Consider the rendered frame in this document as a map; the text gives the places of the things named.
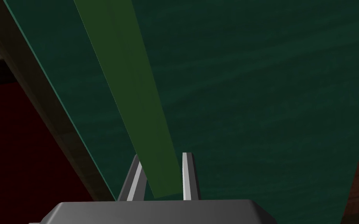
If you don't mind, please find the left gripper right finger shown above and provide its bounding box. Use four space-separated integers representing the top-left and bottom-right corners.
182 152 201 201

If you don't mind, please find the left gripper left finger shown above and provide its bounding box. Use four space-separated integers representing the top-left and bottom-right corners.
117 154 147 202

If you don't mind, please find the green bar handle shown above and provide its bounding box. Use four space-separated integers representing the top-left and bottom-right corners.
73 0 184 199

